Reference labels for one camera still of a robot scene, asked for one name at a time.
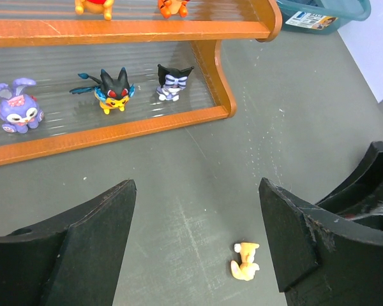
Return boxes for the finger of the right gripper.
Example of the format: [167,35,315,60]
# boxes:
[317,141,383,231]

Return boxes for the printed label card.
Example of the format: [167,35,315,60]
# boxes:
[285,11,338,30]

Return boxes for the tan rabbit toy figure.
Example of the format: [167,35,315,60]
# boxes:
[230,242,260,281]

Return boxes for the purple bunny toy figure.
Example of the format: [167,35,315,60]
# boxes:
[0,78,44,134]

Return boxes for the orange tiger toy figure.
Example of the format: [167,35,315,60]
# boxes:
[158,0,189,18]

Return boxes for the teal plastic bin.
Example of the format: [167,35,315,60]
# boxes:
[277,0,371,35]

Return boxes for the orange wooden shelf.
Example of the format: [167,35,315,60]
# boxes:
[0,1,282,166]

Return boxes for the purple black toy figure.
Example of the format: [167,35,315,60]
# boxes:
[156,64,194,101]

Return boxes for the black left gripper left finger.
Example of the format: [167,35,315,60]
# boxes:
[0,179,137,305]

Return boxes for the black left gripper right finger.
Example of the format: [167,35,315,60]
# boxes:
[259,178,383,305]

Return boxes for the black yellow toy figure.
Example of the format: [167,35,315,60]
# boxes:
[69,67,135,115]

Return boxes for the yellow bear toy figure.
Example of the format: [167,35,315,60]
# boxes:
[75,0,115,21]

